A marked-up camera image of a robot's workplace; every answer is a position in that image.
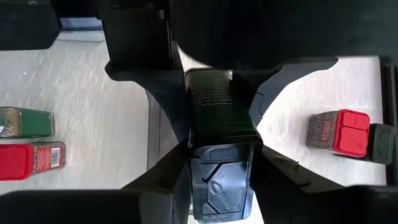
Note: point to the glass oregano jar green label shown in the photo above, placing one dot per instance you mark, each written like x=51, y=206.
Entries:
x=31, y=123

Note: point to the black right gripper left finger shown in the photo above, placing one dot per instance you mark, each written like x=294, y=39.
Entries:
x=93, y=208

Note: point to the black metal table frame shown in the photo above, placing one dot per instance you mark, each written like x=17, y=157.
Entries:
x=390, y=109

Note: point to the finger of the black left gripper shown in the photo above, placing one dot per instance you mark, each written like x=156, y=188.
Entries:
x=161, y=81
x=264, y=77

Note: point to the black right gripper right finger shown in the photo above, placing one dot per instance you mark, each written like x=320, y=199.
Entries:
x=311, y=205

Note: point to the black pepper tin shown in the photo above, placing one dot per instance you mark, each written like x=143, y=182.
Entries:
x=381, y=143
x=224, y=130

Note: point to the smoked paprika tin red lid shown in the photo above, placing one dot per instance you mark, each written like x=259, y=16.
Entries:
x=351, y=133
x=18, y=161

